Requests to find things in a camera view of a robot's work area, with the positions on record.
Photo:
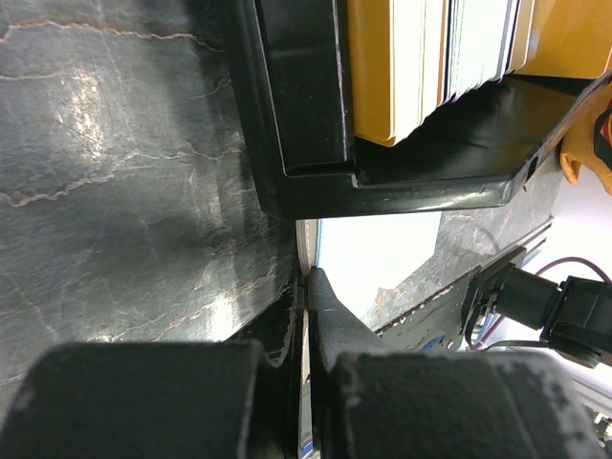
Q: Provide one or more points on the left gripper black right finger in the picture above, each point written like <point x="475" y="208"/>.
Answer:
<point x="337" y="340"/>

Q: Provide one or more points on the white card stack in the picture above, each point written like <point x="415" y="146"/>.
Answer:
<point x="410" y="57"/>

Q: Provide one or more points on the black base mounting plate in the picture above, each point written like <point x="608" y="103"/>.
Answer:
<point x="434" y="325"/>

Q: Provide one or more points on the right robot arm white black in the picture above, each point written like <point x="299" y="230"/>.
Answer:
<point x="573" y="316"/>

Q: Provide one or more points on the black plastic card box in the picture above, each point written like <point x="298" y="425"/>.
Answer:
<point x="289" y="66"/>

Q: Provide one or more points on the yellow tote bag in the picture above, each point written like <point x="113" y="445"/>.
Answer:
<point x="569" y="43"/>

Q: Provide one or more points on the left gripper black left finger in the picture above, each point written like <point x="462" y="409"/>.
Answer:
<point x="274" y="425"/>

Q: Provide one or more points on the grey card holder wallet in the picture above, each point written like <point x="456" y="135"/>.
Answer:
<point x="364" y="255"/>

